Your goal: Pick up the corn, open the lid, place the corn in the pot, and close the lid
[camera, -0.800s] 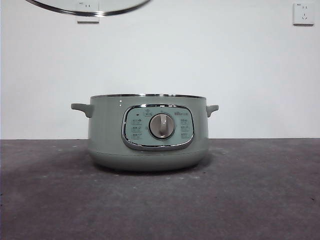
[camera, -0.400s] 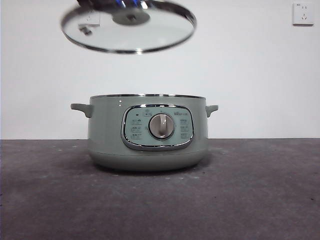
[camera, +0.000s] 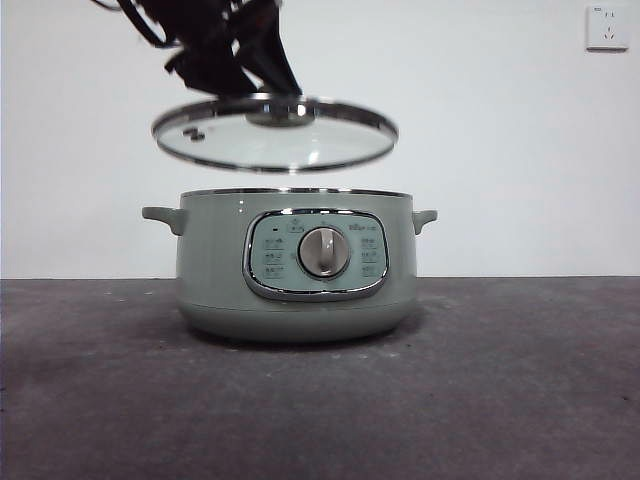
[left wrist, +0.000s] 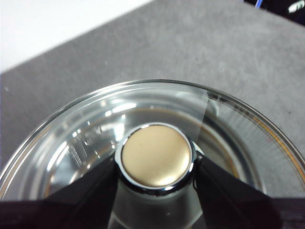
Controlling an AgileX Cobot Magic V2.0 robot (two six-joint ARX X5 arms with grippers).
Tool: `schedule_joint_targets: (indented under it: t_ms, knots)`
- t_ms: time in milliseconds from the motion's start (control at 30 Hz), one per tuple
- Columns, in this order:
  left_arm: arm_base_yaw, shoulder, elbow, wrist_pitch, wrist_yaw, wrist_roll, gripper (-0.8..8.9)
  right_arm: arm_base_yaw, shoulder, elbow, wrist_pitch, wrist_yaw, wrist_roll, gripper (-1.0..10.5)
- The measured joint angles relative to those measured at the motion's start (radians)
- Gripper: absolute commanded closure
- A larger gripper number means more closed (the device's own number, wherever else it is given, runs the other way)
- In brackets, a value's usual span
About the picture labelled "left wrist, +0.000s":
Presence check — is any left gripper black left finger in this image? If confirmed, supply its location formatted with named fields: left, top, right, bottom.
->
left=0, top=160, right=121, bottom=229

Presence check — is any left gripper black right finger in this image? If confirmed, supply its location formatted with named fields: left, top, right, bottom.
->
left=193, top=157, right=305, bottom=229

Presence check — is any glass lid with green knob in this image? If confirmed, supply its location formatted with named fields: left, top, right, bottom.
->
left=0, top=78, right=305, bottom=229

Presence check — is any sage green electric cooking pot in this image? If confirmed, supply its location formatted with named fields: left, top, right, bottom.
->
left=2, top=88, right=304, bottom=203

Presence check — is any black equipment with blue cable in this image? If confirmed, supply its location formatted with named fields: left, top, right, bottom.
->
left=244, top=0, right=305, bottom=24

